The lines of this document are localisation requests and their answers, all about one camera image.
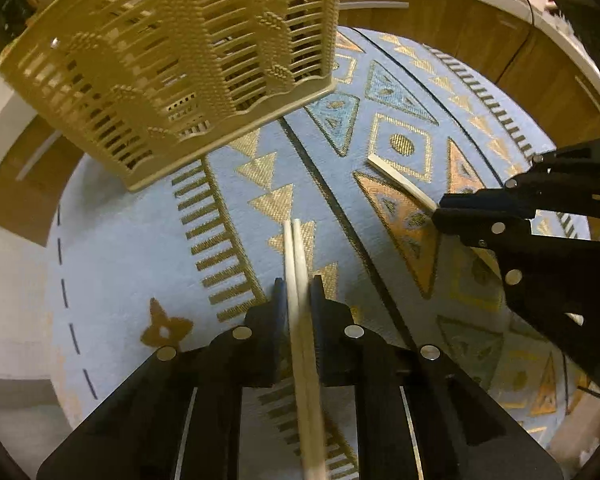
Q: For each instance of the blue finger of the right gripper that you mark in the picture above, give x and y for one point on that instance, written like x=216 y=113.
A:
x=501 y=200
x=499 y=228

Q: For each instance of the blue patterned table mat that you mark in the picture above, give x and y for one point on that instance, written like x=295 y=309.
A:
x=183 y=259

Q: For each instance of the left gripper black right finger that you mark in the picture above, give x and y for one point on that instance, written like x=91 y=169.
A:
x=418 y=418

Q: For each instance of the silver drawer handle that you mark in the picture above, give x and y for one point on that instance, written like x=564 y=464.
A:
x=372 y=4

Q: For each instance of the single wooden chopstick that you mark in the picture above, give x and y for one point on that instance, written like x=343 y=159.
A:
x=427 y=203

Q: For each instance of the silver handle left drawer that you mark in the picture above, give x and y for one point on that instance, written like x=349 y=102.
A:
x=37 y=155

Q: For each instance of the beige plastic utensil basket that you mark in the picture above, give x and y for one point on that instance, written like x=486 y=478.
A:
x=146 y=86

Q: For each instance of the wooden chopstick pair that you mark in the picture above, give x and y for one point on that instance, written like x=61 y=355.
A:
x=297 y=360
x=308 y=387

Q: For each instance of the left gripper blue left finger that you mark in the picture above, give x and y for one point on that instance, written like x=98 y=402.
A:
x=178 y=415

